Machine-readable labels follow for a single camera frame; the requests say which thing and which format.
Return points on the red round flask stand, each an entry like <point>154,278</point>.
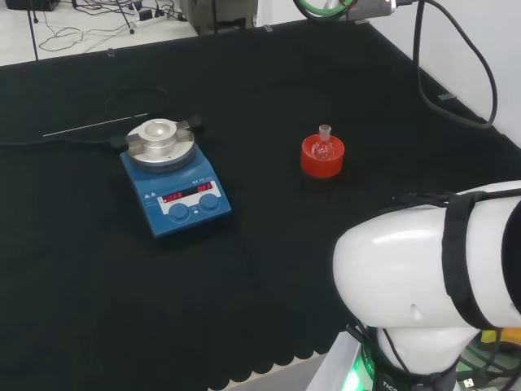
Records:
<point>321,168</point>

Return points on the clear round-bottom glass flask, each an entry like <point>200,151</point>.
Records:
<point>322,150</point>

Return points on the black bench cloth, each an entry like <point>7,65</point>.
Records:
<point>252,252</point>

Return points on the blue-base heater with steel plate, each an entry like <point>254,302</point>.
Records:
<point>163,191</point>

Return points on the thin steel probe rod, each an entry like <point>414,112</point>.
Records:
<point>93,124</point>

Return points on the grey metal cabinet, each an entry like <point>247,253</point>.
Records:
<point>220,16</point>

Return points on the white power strip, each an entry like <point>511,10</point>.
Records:
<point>163,17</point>

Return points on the black tripod leg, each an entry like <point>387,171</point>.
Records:
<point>126,18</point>

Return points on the thin black stand pole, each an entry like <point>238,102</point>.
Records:
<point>33,32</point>

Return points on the yellow stop button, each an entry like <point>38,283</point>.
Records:
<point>510,338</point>

